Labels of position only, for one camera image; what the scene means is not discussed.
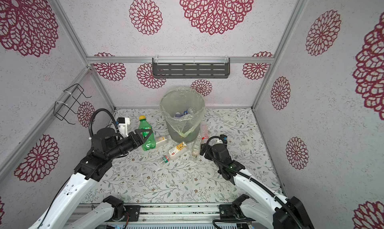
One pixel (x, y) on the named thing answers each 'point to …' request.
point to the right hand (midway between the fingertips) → (206, 145)
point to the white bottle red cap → (205, 130)
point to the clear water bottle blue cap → (178, 114)
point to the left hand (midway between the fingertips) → (149, 135)
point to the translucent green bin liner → (184, 108)
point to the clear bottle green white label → (196, 147)
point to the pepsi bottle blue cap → (190, 110)
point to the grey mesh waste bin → (173, 134)
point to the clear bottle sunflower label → (177, 150)
